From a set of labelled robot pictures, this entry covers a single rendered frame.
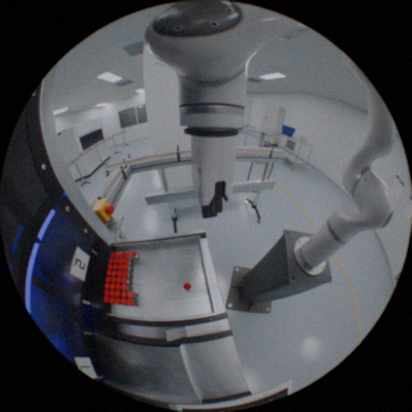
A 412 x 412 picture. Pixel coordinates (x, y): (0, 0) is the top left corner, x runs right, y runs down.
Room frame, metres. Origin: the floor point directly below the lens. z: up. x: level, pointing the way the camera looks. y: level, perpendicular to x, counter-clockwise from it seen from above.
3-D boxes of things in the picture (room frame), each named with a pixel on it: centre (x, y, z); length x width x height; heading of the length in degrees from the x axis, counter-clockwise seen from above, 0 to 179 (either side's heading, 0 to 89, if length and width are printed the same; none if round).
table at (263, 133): (3.38, -1.59, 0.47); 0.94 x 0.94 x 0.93
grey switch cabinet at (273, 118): (6.36, -3.39, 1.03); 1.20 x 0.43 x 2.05; 12
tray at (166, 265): (0.07, 0.16, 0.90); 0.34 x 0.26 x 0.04; 101
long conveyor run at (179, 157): (1.08, 0.02, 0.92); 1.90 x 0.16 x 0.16; 102
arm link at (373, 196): (0.09, -0.45, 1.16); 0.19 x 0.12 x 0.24; 173
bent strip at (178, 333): (-0.08, 0.03, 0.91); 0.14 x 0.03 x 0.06; 102
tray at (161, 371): (-0.29, 0.20, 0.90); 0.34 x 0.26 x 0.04; 102
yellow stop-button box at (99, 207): (0.27, 0.44, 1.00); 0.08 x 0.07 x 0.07; 102
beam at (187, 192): (1.11, -0.13, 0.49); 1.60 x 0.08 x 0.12; 102
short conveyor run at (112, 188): (0.52, 0.64, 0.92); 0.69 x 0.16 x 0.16; 12
